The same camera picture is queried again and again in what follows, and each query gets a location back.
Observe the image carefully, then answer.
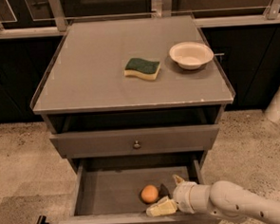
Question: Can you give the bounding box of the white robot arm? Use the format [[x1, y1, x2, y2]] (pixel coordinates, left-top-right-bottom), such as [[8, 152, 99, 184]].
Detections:
[[146, 175, 280, 224]]

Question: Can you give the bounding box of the white bowl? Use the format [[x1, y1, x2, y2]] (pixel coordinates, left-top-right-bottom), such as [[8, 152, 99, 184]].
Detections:
[[169, 42, 214, 70]]

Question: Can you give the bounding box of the grey open middle drawer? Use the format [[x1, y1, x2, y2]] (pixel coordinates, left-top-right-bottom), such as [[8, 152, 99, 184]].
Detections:
[[59, 153, 219, 224]]

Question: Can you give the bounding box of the green yellow sponge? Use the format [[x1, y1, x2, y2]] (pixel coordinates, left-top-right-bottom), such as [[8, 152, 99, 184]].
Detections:
[[123, 58, 160, 81]]

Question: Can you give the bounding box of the metal railing frame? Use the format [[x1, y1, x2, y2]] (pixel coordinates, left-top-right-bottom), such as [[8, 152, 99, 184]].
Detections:
[[0, 0, 280, 38]]

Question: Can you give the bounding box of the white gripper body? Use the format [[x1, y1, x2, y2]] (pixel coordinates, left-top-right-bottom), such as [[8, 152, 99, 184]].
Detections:
[[173, 181, 196, 214]]

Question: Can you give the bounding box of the metal top drawer knob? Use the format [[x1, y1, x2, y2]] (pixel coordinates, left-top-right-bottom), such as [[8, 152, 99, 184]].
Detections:
[[133, 140, 141, 149]]

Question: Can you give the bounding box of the grey top drawer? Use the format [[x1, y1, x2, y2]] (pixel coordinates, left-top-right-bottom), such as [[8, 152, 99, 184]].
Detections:
[[50, 124, 219, 159]]

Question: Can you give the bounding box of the grey drawer cabinet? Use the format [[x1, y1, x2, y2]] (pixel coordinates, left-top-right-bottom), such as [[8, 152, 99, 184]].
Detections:
[[25, 12, 244, 224]]

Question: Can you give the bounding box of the orange fruit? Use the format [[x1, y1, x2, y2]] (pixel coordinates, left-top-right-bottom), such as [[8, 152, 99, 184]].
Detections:
[[140, 184, 159, 204]]

